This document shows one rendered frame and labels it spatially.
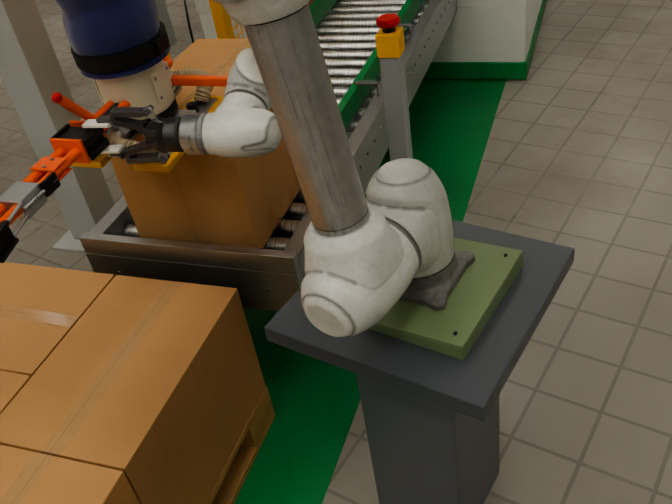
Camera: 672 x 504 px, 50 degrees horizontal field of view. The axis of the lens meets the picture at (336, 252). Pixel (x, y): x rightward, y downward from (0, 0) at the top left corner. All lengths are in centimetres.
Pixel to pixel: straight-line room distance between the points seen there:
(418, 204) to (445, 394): 35
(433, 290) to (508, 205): 168
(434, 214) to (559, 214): 172
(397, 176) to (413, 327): 30
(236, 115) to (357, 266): 48
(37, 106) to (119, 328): 133
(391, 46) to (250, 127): 76
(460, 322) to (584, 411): 96
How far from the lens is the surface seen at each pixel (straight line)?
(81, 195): 326
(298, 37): 108
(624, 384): 242
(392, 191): 135
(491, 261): 157
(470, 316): 144
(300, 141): 114
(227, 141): 153
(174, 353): 187
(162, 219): 218
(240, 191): 197
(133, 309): 205
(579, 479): 218
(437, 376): 139
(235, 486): 222
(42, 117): 313
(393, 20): 215
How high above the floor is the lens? 178
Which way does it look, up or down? 37 degrees down
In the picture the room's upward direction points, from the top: 10 degrees counter-clockwise
